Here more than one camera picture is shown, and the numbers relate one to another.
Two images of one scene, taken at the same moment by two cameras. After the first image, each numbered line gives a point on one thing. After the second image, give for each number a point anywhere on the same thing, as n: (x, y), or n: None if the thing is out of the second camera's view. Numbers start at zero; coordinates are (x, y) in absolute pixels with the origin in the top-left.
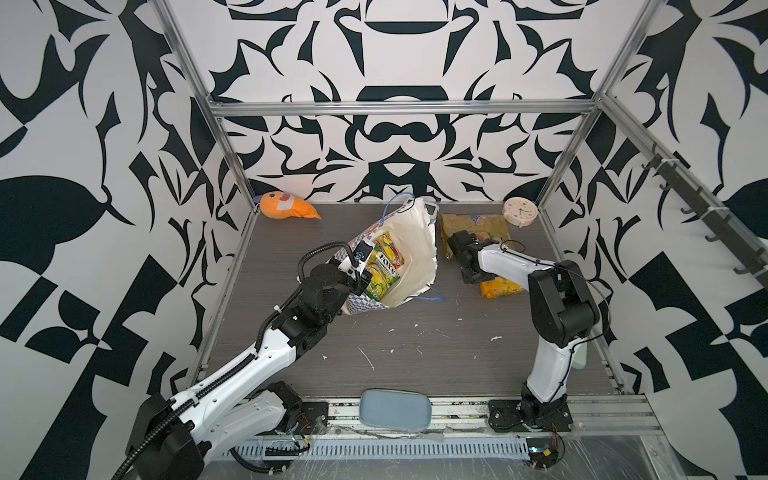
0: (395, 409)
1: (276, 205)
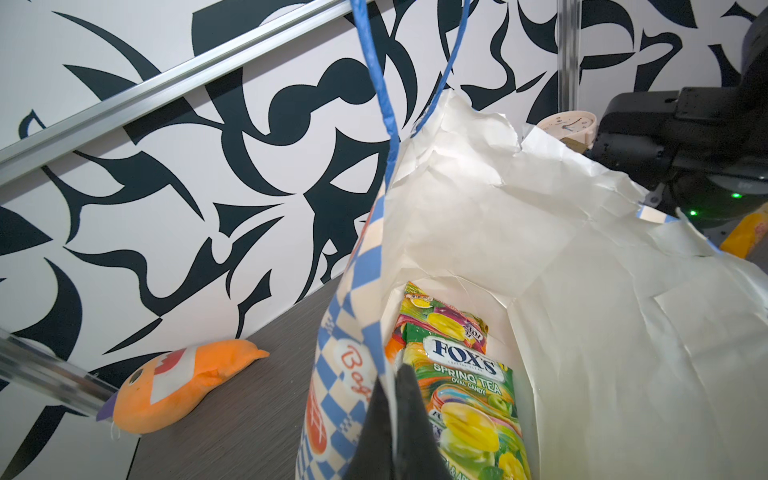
0: None
1: (172, 381)
